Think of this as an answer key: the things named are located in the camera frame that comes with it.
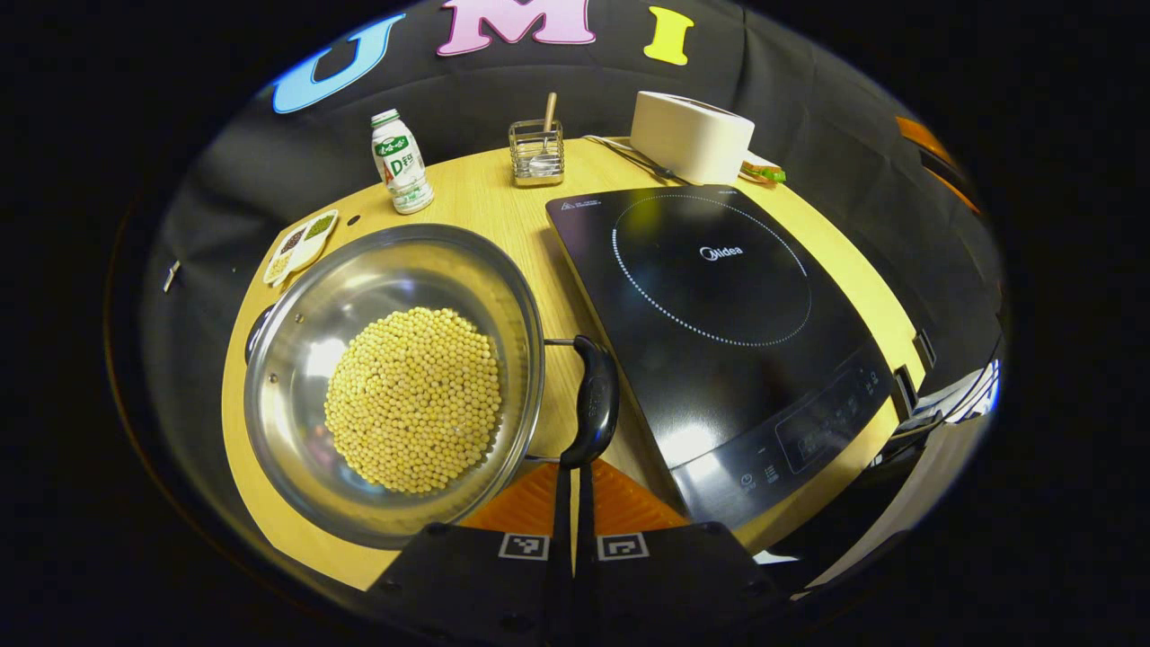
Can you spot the white divided dish of beans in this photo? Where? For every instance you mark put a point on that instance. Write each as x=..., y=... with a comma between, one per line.
x=301, y=247

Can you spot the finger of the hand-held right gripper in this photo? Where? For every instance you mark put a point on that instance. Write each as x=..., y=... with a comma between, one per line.
x=939, y=162

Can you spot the pile of yellow soybeans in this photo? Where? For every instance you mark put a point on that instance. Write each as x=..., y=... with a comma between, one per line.
x=413, y=400

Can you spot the white toaster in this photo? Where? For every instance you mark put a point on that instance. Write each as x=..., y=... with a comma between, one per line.
x=692, y=139

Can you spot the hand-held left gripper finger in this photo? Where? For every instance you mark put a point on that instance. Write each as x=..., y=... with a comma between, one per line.
x=565, y=512
x=584, y=512

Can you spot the silver metal clip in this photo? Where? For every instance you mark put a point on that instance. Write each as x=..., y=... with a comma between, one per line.
x=171, y=276

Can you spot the black induction cooktop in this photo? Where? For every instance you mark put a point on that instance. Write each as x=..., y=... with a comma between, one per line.
x=719, y=305

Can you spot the black backdrop cloth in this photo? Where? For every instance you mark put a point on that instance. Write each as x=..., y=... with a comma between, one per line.
x=467, y=99

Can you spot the sandwich with lettuce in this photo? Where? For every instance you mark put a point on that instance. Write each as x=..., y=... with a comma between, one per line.
x=764, y=172

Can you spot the white drink bottle green cap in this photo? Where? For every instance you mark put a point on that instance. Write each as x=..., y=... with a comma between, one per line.
x=401, y=166

